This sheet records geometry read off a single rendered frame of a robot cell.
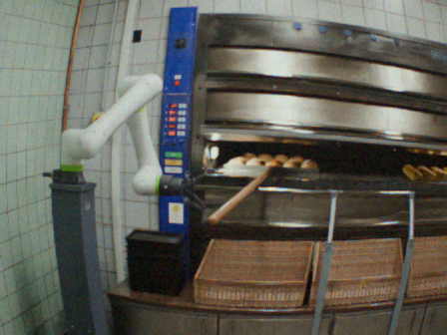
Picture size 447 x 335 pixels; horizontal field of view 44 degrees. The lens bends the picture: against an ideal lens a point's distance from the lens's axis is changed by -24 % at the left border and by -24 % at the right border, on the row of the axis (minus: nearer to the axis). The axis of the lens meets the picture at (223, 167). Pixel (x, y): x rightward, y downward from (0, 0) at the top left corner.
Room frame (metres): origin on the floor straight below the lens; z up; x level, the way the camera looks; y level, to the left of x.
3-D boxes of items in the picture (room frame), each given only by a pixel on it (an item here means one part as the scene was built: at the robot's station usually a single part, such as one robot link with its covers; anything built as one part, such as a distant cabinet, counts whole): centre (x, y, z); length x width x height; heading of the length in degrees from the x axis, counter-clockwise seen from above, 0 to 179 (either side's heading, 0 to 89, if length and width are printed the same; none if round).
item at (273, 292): (3.40, -0.18, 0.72); 0.56 x 0.49 x 0.28; 81
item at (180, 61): (4.65, 0.10, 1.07); 1.93 x 0.16 x 2.15; 171
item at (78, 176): (2.94, 0.74, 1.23); 0.26 x 0.15 x 0.06; 78
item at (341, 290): (3.30, -0.75, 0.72); 0.56 x 0.49 x 0.28; 82
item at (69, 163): (2.92, 0.68, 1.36); 0.16 x 0.13 x 0.19; 42
